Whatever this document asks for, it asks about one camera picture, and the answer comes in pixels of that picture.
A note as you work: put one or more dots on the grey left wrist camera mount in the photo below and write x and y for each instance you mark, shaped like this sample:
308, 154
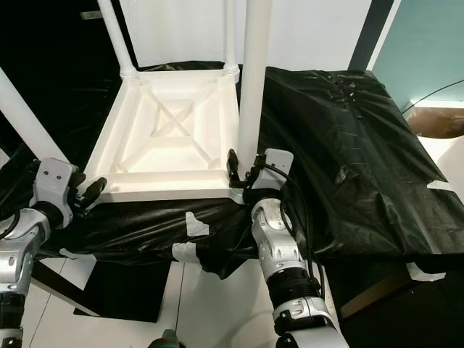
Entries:
54, 181

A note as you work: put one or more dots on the brown cardboard box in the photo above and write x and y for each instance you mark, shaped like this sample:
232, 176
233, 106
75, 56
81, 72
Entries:
436, 123

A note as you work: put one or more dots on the white plastic table top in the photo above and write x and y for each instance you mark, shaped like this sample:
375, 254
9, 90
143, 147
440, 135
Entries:
167, 159

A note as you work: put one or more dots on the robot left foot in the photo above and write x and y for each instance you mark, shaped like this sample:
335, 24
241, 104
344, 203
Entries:
165, 339

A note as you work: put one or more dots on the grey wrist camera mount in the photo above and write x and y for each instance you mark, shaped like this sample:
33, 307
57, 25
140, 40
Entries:
54, 181
278, 168

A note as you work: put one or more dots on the white plastic table leg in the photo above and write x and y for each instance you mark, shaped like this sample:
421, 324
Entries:
230, 36
32, 119
255, 80
116, 36

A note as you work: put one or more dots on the black door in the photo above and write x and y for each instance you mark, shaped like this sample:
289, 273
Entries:
72, 65

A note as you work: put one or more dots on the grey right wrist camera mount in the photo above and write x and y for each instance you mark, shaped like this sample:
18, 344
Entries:
278, 168

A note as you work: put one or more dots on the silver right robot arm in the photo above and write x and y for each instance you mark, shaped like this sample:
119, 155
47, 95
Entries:
279, 246

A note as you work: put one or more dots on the black plastic sheet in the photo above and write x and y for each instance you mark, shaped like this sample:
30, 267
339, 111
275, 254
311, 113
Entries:
355, 159

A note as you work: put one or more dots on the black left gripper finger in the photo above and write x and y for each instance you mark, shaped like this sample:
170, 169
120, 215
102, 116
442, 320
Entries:
94, 191

